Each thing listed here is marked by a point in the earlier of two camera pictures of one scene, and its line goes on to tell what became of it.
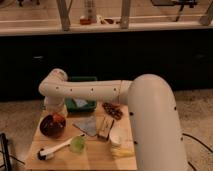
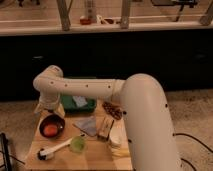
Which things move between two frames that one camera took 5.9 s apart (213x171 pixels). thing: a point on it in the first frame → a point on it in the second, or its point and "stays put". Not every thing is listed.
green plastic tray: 70,103 stays put
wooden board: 85,141 stays put
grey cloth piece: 87,124 stays put
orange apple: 58,117 → 50,130
